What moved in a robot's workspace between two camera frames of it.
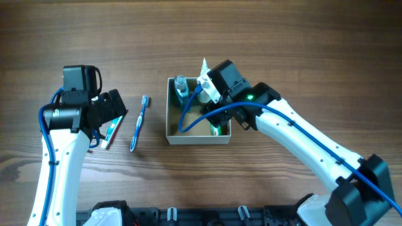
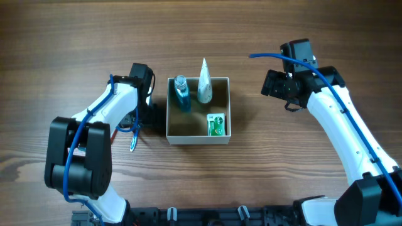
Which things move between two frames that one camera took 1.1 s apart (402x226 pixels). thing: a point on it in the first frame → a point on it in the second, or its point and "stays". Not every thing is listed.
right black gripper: (220, 117) → (271, 85)
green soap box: (216, 131) stays
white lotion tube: (203, 96) stays
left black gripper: (114, 104) → (154, 115)
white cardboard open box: (191, 127) stays
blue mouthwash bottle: (181, 89) stays
